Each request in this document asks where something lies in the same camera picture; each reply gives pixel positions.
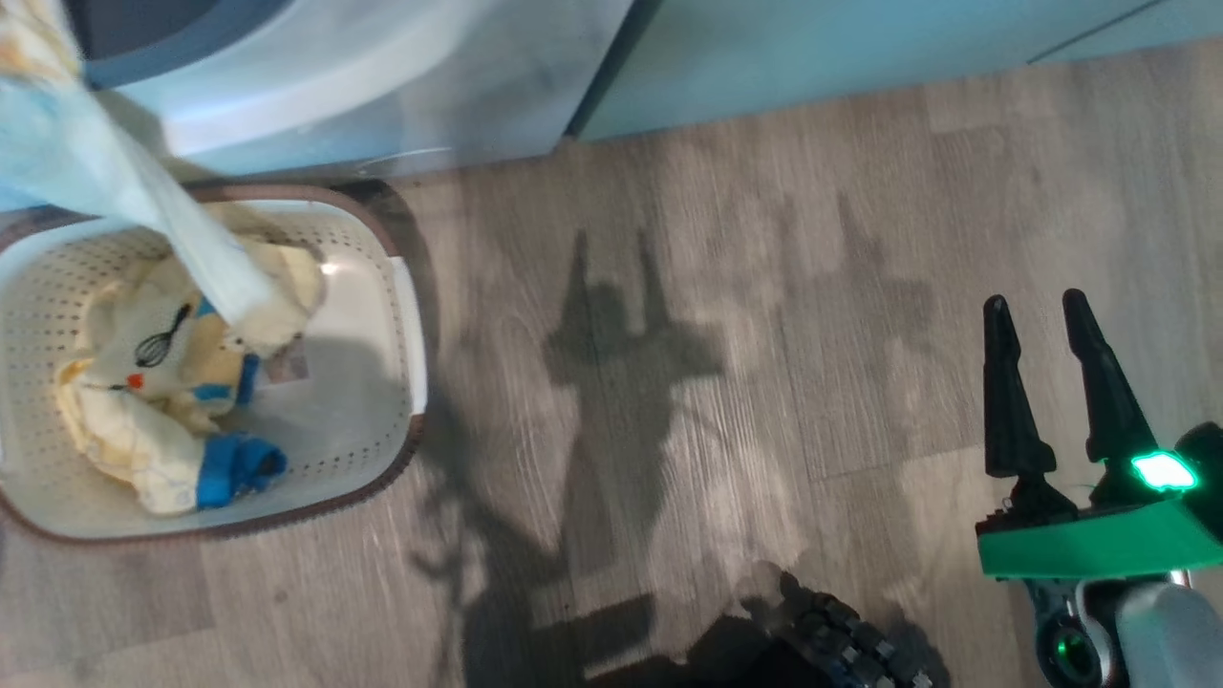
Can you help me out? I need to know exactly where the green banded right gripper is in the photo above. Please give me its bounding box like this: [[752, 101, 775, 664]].
[[975, 289, 1223, 582]]

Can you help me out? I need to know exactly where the yellow patterned baby garment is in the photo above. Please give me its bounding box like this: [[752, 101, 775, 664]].
[[0, 0, 278, 331]]

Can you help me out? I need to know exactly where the white perforated laundry basket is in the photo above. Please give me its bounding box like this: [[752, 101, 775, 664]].
[[0, 182, 429, 546]]

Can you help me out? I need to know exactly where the white front-load washing machine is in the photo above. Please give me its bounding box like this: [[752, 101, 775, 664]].
[[0, 0, 639, 213]]

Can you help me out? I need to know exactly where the printed basket label sticker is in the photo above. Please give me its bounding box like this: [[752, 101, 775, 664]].
[[266, 337, 312, 385]]

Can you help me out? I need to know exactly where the mint green cabinet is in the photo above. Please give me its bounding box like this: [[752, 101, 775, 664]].
[[571, 0, 1223, 144]]

